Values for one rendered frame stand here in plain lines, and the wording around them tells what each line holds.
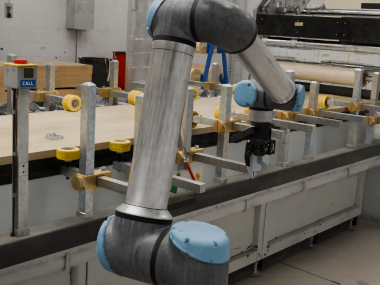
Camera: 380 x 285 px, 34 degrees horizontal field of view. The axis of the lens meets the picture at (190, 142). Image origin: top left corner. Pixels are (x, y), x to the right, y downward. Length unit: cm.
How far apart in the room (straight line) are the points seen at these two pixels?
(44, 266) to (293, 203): 199
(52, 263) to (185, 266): 73
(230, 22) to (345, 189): 289
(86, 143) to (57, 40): 855
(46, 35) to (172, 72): 892
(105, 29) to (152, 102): 958
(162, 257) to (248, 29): 61
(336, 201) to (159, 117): 281
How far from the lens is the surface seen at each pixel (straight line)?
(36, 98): 328
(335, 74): 464
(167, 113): 157
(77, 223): 208
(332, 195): 419
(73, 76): 923
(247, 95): 208
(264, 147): 222
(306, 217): 394
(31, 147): 226
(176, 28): 159
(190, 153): 244
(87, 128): 205
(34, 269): 208
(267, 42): 497
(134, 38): 637
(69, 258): 216
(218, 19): 156
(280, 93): 195
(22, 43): 1024
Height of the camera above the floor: 137
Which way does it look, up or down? 11 degrees down
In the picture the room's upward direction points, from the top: 3 degrees clockwise
